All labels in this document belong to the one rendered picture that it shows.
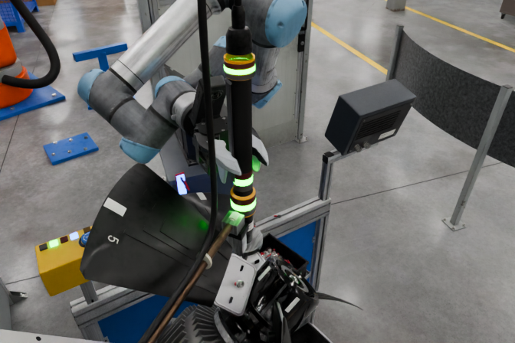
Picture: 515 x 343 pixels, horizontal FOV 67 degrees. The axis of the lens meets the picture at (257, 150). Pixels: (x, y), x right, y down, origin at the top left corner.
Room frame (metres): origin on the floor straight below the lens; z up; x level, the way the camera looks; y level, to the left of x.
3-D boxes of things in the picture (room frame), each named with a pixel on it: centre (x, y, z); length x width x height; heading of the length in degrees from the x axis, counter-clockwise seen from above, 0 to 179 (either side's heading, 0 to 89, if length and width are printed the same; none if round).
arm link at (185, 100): (0.68, 0.13, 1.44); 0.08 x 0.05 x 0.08; 121
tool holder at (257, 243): (0.50, 0.03, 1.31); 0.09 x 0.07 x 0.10; 156
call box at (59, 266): (0.67, 0.46, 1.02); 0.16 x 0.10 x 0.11; 121
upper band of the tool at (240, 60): (0.51, 0.02, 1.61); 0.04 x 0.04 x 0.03
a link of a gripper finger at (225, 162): (0.50, 0.05, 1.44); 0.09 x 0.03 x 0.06; 21
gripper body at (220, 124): (0.61, 0.08, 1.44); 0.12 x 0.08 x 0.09; 31
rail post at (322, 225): (1.09, -0.24, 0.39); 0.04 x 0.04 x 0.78; 31
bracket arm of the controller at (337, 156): (1.15, -0.33, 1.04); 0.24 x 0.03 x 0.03; 121
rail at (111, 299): (0.87, 0.12, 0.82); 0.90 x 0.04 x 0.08; 121
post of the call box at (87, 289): (0.67, 0.46, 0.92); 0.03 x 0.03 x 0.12; 31
